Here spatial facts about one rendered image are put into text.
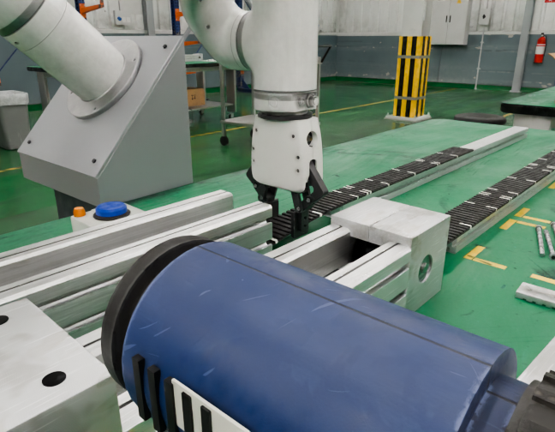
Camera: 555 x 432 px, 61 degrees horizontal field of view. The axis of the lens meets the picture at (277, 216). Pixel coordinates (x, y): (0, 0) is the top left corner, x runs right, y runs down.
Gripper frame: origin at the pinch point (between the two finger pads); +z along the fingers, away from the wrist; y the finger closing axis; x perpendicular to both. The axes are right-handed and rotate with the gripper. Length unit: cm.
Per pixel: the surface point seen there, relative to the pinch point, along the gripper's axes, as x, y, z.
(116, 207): 19.8, 11.9, -4.2
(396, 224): 5.6, -20.9, -6.3
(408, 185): -33.9, -2.1, 2.0
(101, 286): 30.7, -4.0, -2.8
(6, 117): -120, 477, 48
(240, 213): 12.6, -4.1, -5.4
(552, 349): 18.4, -39.1, -6.4
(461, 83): -1078, 411, 72
